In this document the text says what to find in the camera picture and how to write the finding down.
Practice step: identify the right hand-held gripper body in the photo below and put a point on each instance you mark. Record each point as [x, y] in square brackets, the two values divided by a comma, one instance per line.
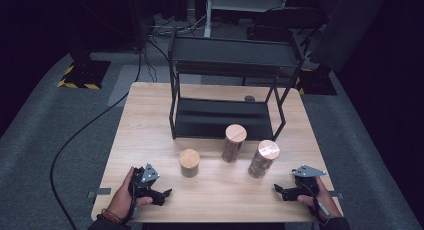
[305, 186]

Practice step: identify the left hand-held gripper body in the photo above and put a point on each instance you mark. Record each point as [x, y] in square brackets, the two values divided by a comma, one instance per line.
[141, 186]

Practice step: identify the white metal folding chair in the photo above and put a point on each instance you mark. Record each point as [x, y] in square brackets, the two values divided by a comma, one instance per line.
[246, 2]

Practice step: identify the grey table edge tab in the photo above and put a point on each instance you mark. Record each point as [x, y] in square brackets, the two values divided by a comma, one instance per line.
[338, 195]
[100, 192]

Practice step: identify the person's left hand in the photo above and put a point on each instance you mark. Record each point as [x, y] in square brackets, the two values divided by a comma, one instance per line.
[121, 198]

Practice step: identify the black two-tier metal rack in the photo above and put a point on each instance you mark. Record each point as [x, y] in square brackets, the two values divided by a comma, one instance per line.
[230, 53]

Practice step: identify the black base yellow hazard stripes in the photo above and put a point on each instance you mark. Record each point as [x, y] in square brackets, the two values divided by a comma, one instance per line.
[86, 73]
[316, 83]

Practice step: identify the black chair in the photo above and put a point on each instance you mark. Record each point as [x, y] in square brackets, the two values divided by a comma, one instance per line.
[290, 18]

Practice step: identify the person's right hand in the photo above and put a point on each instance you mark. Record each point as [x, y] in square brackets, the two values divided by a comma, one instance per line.
[325, 200]

